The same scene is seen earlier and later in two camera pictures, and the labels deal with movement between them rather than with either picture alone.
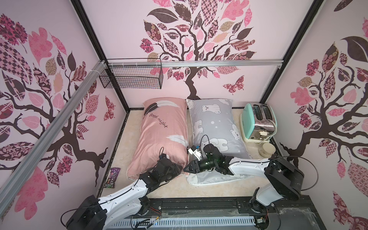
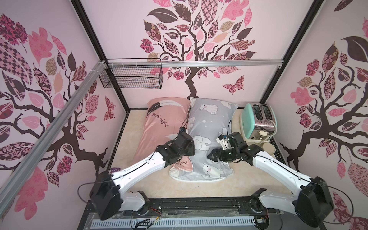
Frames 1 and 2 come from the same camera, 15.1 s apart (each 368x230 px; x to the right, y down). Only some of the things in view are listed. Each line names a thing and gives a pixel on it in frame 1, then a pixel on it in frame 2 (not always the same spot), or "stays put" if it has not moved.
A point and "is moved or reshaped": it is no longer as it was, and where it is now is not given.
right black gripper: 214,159 -> 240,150
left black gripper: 174,168 -> 191,147
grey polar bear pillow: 214,121 is moved or reshaped
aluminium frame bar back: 193,63 stays put
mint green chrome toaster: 258,122 stays put
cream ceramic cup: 267,150 stays put
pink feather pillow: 163,131 stays put
